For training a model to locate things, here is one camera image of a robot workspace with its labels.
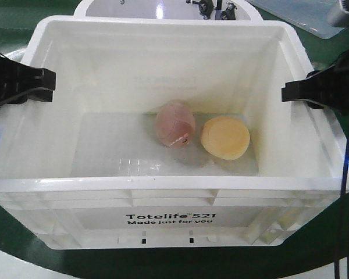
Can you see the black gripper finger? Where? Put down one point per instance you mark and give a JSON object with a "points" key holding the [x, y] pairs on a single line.
{"points": [[328, 88], [19, 82]]}

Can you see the yellow plush ball toy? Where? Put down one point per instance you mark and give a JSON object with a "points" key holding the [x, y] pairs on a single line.
{"points": [[225, 137]]}

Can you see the white plastic tote box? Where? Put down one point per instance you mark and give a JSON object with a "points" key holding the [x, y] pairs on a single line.
{"points": [[87, 170]]}

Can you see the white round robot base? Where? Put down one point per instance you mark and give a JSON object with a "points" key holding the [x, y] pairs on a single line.
{"points": [[182, 10]]}

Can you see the pink plush ball toy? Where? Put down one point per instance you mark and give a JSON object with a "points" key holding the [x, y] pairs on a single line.
{"points": [[175, 124]]}

